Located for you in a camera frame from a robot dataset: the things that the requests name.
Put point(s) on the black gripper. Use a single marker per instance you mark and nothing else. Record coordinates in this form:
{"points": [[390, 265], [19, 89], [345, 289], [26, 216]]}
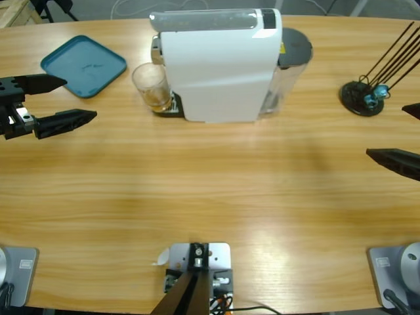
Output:
{"points": [[14, 121]]}

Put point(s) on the clear water tank black lid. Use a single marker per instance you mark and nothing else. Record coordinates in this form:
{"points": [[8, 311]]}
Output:
{"points": [[295, 46]]}

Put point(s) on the white paper tag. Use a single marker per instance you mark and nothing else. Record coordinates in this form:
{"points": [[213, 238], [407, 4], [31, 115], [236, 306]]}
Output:
{"points": [[162, 257]]}

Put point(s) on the wooden crate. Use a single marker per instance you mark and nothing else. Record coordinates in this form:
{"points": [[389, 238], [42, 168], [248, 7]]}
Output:
{"points": [[13, 11]]}

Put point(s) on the teal plastic tray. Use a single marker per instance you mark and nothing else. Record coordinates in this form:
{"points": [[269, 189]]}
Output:
{"points": [[83, 67]]}

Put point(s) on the white capsule coffee machine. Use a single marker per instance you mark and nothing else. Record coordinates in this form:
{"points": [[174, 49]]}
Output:
{"points": [[216, 72]]}

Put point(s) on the grey metal table leg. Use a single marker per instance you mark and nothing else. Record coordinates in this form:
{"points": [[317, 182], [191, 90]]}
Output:
{"points": [[359, 7]]}

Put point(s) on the black chair legs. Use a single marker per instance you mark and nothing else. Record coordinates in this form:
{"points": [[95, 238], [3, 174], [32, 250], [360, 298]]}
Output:
{"points": [[46, 8]]}

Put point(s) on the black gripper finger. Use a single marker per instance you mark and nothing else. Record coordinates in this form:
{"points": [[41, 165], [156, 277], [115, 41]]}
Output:
{"points": [[414, 111], [403, 162]]}

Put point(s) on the teal coffee capsule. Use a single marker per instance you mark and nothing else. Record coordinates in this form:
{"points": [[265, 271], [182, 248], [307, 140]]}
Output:
{"points": [[370, 101], [381, 90]]}

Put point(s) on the black capsule holder stand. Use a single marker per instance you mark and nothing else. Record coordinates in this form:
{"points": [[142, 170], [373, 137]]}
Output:
{"points": [[352, 98]]}

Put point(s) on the clear drinking glass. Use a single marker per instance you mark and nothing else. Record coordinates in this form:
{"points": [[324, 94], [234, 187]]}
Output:
{"points": [[151, 87]]}

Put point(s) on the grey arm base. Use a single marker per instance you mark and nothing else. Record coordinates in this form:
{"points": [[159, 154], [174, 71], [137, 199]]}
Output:
{"points": [[19, 275], [393, 272]]}

